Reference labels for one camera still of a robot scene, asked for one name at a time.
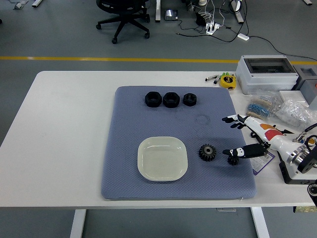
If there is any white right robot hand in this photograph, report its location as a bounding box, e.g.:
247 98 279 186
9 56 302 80
222 114 299 164

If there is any large black gear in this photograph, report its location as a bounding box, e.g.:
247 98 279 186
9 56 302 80
198 144 217 162

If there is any grey push-button control box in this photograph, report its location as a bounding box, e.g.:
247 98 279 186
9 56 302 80
293 135 317 150

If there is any flat white box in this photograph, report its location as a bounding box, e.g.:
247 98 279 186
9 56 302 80
279 90 310 108

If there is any small black hex nut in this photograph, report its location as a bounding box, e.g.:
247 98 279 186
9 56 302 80
183 93 198 107

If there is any large black hex nut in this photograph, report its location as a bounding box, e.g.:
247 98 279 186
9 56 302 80
145 91 162 108
162 92 181 109

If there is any purple-edged printed card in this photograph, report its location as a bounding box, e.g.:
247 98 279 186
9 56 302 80
249 150 275 176

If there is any bag of blue resistors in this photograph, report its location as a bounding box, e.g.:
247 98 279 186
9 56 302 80
246 93 280 122

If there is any bag of clear small parts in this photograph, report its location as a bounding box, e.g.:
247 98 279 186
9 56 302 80
275 99 317 130

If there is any yellow tape measure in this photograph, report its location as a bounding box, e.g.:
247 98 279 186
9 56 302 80
219 75 236 89

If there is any white table leg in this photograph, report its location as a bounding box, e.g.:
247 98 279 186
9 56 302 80
250 207 270 238
69 209 87 238

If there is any white square plate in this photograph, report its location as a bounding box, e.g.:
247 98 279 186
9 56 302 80
137 136 188 182

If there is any white power strip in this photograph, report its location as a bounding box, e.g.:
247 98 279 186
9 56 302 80
206 22 221 35

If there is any white desk leg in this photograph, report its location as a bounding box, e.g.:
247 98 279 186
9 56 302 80
155 0 162 23
232 0 245 24

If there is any black power adapter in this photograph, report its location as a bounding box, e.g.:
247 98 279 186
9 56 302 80
195 12 207 26

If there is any blue-grey quilted mat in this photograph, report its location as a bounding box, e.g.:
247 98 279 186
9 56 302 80
101 86 258 201

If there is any black desk phone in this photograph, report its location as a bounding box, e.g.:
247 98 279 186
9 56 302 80
164 9 179 21

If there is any black office chair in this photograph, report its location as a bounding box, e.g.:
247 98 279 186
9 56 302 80
96 0 151 45

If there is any grey electrical enclosure box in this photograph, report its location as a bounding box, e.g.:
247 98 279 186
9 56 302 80
235 55 300 95

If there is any black floor cable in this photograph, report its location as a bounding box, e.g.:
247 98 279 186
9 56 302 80
176 31 317 61

